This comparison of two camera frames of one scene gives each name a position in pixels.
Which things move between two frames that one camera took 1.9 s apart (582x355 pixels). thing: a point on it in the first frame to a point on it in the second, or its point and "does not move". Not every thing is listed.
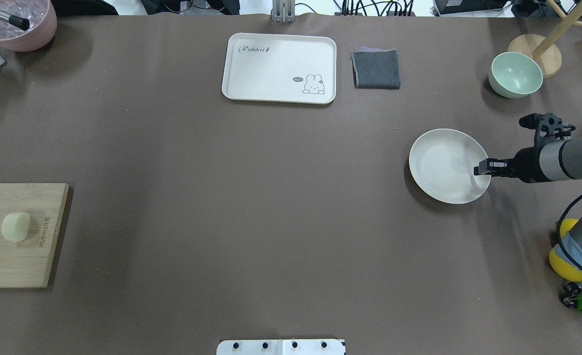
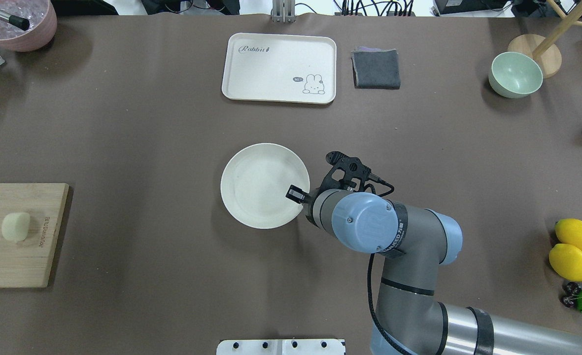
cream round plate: (442, 163) to (256, 180)
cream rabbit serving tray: (280, 68) does not move
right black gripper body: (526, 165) to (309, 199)
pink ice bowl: (41, 14) does not move
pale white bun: (15, 226) does not move
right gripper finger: (494, 167) to (296, 194)
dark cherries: (568, 297) does not move
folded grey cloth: (375, 68) does not move
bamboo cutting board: (2, 263) does not move
